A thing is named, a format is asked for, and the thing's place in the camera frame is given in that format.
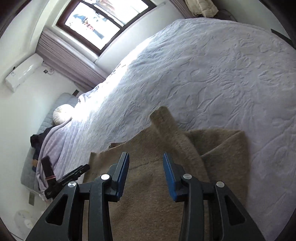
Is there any dark clothes pile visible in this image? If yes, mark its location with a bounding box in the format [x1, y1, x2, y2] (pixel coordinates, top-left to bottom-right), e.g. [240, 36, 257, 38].
[30, 126, 56, 167]

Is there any white wall air conditioner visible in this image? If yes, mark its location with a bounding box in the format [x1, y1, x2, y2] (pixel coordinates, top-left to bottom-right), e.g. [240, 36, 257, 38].
[5, 54, 44, 91]

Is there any brown knit sweater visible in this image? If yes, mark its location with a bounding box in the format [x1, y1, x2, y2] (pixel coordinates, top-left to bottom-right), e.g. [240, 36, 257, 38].
[82, 106, 252, 241]

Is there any grey padded headboard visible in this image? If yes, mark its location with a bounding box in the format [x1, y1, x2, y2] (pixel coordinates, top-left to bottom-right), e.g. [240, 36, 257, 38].
[20, 93, 79, 193]

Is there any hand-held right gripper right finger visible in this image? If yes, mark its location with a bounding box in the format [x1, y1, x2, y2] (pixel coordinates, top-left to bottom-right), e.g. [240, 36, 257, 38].
[162, 152, 266, 241]

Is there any round white pillow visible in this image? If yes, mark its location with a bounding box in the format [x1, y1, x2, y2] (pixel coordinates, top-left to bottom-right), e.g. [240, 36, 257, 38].
[52, 104, 73, 126]

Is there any lavender fleece blanket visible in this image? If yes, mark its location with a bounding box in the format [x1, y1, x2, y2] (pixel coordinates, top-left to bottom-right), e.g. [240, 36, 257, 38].
[36, 120, 111, 194]

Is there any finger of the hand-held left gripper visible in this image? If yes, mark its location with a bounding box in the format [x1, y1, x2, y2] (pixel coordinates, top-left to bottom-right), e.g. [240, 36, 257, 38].
[57, 164, 90, 186]

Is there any brown framed window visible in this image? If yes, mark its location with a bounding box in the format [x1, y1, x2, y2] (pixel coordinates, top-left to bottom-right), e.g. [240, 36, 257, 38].
[55, 0, 156, 56]

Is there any lavender embossed quilt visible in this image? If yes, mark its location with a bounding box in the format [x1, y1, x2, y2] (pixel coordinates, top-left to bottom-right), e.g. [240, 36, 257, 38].
[77, 18, 296, 241]

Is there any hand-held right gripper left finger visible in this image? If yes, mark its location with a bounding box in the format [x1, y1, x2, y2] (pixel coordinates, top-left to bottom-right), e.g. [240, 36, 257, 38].
[25, 152, 130, 241]

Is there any black wall strip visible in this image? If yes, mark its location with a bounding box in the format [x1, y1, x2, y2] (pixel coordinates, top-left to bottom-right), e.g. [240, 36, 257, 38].
[270, 28, 292, 45]

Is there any cream puffer jacket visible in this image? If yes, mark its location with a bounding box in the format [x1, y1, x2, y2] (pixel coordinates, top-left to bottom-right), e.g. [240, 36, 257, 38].
[186, 0, 219, 18]

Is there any mauve pleated curtain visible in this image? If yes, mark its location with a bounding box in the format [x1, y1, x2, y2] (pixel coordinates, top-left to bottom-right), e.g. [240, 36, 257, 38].
[38, 28, 109, 92]
[170, 0, 193, 18]

